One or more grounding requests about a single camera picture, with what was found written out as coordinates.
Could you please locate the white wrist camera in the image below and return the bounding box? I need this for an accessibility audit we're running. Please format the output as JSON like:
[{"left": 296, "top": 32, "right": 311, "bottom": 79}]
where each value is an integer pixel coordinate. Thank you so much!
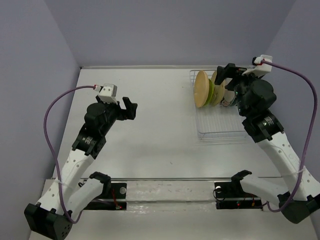
[
  {"left": 95, "top": 83, "right": 118, "bottom": 104},
  {"left": 242, "top": 54, "right": 273, "bottom": 77}
]

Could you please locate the lime green plate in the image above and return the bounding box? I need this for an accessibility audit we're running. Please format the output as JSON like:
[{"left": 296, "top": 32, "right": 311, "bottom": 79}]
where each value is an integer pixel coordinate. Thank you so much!
[{"left": 204, "top": 79, "right": 215, "bottom": 106}]

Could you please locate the large green rimmed lettered plate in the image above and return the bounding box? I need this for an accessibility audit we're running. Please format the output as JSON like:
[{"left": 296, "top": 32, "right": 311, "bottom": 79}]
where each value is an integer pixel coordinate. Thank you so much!
[{"left": 220, "top": 88, "right": 236, "bottom": 107}]

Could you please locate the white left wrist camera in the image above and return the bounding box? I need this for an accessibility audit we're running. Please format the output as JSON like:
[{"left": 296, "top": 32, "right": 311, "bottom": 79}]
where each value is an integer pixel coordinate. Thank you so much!
[{"left": 95, "top": 83, "right": 118, "bottom": 104}]

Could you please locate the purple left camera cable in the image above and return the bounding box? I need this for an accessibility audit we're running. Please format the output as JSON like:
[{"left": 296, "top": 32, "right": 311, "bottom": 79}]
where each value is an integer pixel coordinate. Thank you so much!
[{"left": 43, "top": 84, "right": 101, "bottom": 224}]

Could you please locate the white wire dish rack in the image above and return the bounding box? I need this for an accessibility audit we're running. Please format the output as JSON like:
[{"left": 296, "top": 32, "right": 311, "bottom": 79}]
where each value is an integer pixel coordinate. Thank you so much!
[{"left": 189, "top": 69, "right": 249, "bottom": 142}]

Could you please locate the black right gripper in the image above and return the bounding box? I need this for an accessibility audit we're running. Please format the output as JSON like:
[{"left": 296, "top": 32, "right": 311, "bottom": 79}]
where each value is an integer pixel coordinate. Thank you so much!
[{"left": 214, "top": 63, "right": 262, "bottom": 116}]

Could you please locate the beige plate with bird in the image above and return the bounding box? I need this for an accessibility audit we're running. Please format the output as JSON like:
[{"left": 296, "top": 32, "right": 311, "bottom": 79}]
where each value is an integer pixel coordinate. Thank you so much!
[{"left": 210, "top": 71, "right": 226, "bottom": 106}]

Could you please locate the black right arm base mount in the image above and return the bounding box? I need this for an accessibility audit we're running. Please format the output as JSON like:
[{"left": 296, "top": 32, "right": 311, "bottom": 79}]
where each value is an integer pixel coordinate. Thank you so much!
[{"left": 212, "top": 170, "right": 264, "bottom": 210}]

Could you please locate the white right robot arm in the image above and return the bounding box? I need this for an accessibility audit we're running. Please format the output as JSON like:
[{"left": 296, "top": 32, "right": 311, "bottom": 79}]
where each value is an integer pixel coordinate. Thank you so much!
[{"left": 214, "top": 58, "right": 320, "bottom": 224}]

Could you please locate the plain yellow plate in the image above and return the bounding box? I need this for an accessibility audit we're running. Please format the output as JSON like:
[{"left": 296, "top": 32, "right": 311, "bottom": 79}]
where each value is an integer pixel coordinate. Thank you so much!
[{"left": 193, "top": 70, "right": 209, "bottom": 108}]

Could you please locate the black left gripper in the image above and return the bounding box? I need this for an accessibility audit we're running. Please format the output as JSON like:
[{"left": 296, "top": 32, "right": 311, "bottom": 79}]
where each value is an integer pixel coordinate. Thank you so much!
[{"left": 96, "top": 94, "right": 137, "bottom": 135}]

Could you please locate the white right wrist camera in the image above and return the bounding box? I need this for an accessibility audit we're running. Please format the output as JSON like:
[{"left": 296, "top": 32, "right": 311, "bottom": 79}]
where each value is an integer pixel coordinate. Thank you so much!
[{"left": 242, "top": 54, "right": 273, "bottom": 77}]

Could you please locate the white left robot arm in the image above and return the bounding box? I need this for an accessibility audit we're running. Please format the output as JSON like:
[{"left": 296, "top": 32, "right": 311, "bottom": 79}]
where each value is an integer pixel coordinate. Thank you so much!
[{"left": 24, "top": 97, "right": 138, "bottom": 240}]

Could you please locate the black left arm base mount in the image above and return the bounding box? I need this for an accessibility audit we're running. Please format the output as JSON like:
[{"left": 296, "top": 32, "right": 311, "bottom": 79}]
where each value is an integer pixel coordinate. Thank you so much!
[{"left": 84, "top": 182, "right": 127, "bottom": 211}]

